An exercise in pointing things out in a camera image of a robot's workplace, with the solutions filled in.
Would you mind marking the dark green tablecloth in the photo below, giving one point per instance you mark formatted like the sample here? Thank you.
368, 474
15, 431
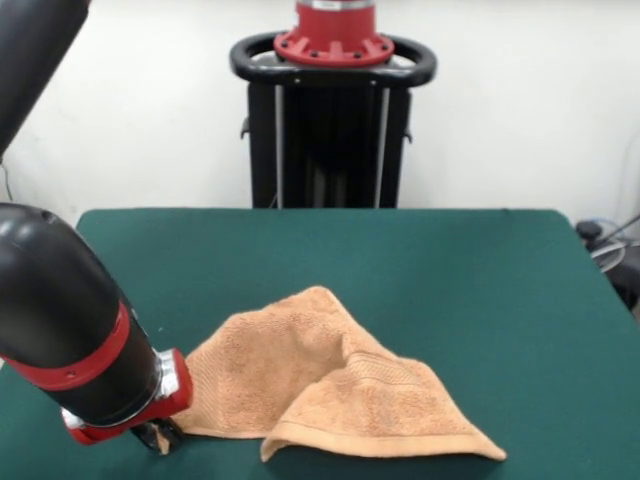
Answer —
450, 280

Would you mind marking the black floor object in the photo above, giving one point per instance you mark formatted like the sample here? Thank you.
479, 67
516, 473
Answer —
627, 290

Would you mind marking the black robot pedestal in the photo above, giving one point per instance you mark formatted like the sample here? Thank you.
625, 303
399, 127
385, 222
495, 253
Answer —
330, 140

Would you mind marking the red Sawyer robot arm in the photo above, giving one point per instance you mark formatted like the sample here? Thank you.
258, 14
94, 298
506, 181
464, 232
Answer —
50, 300

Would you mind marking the orange terry towel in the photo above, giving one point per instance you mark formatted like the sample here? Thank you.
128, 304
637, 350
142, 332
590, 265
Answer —
320, 370

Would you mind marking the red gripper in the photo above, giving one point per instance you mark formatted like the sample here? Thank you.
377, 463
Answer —
184, 385

